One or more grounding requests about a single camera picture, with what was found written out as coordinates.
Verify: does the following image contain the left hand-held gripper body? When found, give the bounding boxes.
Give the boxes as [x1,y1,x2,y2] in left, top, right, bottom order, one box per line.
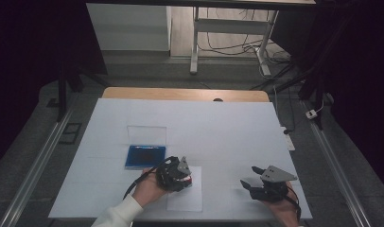
[154,156,193,193]

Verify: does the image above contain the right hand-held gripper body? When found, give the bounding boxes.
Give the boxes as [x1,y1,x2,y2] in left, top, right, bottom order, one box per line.
[250,165,299,203]

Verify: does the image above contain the blue ink pad case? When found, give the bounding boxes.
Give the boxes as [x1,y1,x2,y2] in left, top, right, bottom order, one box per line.
[124,125,167,171]

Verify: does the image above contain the person's right hand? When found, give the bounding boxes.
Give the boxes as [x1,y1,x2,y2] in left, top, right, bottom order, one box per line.
[261,181,302,227]

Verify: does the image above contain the person's left hand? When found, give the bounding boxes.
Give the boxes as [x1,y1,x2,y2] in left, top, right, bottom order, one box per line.
[131,167,173,208]

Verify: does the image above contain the white paper sheet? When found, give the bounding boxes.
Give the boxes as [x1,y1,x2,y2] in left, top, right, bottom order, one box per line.
[166,166,203,213]

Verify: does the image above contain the white table cover sheet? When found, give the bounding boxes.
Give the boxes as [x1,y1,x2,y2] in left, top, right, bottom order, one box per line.
[47,97,314,220]

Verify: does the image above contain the black metal stand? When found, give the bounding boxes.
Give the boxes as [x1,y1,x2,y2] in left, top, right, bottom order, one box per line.
[250,60,335,131]
[46,62,109,123]

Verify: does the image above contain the dark curtain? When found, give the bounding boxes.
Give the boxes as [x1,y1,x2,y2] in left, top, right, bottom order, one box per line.
[270,0,384,197]
[0,0,109,171]

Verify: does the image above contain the white cabinet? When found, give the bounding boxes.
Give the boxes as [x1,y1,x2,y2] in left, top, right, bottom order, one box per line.
[86,3,172,52]

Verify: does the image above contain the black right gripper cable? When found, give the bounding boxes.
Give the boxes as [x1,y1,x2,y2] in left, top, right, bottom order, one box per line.
[284,181,303,221]

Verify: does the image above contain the aluminium floor rail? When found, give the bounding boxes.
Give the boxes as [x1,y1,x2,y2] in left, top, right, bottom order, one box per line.
[302,100,373,227]
[0,108,75,227]

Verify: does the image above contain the black floor socket frame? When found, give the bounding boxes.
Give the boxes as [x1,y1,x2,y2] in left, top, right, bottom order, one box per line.
[58,122,83,146]

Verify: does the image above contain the black floor cables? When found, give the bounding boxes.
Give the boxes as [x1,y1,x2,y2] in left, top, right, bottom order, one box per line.
[198,8,297,79]

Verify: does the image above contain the white desk frame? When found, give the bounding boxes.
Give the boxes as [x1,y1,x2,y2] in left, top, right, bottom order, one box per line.
[189,6,280,78]

